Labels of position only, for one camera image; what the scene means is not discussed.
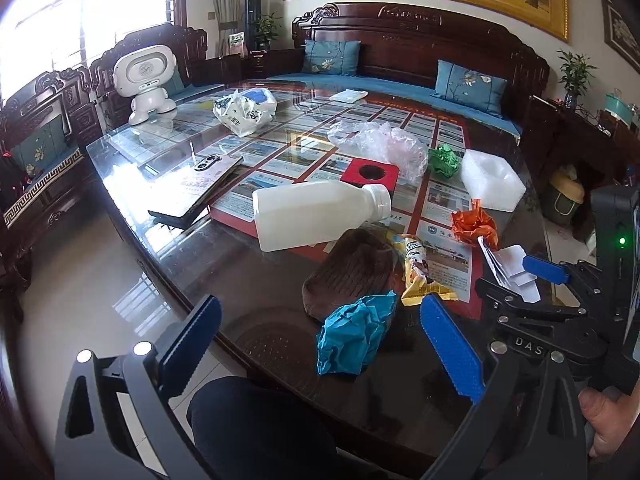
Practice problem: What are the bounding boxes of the blue embroidered cushion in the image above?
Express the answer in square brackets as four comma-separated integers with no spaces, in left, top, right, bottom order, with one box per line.
[302,39,360,76]
[434,60,508,116]

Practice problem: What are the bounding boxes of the dark wooden side cabinet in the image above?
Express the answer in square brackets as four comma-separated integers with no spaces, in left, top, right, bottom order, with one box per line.
[519,94,640,221]

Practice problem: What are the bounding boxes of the teal cushion on armchair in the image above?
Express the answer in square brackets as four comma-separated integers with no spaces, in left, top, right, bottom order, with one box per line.
[11,115,68,179]

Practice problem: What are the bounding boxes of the white toy robot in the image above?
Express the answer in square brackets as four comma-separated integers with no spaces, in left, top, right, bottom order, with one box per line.
[113,44,177,126]

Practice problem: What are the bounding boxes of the potted plant right side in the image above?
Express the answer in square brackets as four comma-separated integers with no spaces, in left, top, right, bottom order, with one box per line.
[558,49,597,110]

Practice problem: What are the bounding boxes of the blue embroidered cushion right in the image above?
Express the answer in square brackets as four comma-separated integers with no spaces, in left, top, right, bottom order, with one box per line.
[434,60,508,116]

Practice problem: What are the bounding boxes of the orange paper ball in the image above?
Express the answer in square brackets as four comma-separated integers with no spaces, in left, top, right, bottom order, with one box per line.
[451,200,499,250]

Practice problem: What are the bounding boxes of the dark wooden armchair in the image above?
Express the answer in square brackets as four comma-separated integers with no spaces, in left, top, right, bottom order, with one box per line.
[1,23,207,260]

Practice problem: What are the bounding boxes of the white paper scraps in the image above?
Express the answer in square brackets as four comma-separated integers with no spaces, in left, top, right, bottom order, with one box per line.
[477,236,541,304]

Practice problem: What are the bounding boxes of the bag with blue contents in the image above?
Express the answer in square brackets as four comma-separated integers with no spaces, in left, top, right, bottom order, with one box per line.
[240,87,278,115]

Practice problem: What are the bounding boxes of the yellow snack wrapper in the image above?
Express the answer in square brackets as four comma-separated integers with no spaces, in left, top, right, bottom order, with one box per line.
[390,234,458,307]

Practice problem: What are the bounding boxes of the white printed plastic bag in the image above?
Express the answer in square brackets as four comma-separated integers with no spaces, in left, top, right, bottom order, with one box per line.
[213,90,276,138]

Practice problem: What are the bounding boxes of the blue embroidered cushion left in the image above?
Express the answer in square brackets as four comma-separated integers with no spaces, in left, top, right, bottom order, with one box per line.
[302,39,360,76]

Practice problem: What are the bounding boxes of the red square foam insert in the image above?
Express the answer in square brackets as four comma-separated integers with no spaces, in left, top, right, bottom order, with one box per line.
[341,158,399,196]

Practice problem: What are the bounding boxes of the green paper ball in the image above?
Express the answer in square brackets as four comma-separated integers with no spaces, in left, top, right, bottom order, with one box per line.
[428,143,461,179]

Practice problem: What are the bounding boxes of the white foam packing block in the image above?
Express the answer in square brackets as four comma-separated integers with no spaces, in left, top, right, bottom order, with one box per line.
[460,150,526,214]

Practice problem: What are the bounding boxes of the white plastic milk bottle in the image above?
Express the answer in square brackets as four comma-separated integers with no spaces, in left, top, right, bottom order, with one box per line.
[253,180,392,252]

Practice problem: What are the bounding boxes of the clear plastic bag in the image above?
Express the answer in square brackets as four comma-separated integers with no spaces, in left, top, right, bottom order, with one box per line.
[328,120,428,184]

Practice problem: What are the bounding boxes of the black tower speaker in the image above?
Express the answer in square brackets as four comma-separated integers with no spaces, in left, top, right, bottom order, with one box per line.
[243,0,262,52]

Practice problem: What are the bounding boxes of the potted plant far corner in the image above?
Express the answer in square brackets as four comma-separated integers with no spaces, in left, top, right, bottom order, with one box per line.
[255,12,281,51]

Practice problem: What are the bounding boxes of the person's right hand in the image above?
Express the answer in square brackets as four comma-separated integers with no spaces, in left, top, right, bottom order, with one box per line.
[578,385,639,458]

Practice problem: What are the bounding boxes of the teal paper ball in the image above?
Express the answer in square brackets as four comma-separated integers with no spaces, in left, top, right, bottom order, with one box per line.
[316,290,398,376]

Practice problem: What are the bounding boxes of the dark wooden carved sofa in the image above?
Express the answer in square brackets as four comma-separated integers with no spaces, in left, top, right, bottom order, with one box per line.
[255,2,549,136]

